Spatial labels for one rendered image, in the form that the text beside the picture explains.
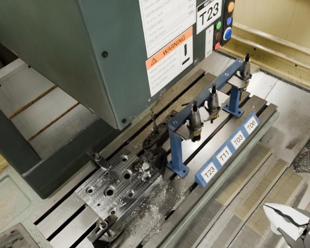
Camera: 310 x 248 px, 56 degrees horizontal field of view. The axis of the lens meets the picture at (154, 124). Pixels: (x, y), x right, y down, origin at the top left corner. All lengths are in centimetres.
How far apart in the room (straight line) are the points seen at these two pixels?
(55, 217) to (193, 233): 60
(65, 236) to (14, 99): 59
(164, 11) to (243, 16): 118
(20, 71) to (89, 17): 77
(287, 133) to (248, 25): 63
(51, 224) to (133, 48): 96
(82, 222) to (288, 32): 133
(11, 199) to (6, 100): 81
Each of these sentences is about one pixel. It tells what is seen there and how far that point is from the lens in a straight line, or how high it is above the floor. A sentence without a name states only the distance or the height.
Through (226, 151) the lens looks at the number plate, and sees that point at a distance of 136.
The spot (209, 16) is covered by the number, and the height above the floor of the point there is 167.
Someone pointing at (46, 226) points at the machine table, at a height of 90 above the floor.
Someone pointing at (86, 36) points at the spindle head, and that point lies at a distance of 51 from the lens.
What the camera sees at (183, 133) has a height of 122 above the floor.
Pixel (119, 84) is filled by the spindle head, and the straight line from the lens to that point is 60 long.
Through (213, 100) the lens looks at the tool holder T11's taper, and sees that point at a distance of 111.
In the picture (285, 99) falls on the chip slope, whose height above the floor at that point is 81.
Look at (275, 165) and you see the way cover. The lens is 164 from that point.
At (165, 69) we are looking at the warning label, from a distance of 69.
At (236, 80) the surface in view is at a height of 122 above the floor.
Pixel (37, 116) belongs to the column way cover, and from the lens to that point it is 138.
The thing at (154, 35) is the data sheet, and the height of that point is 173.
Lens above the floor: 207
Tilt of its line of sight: 51 degrees down
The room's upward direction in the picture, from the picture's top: 9 degrees counter-clockwise
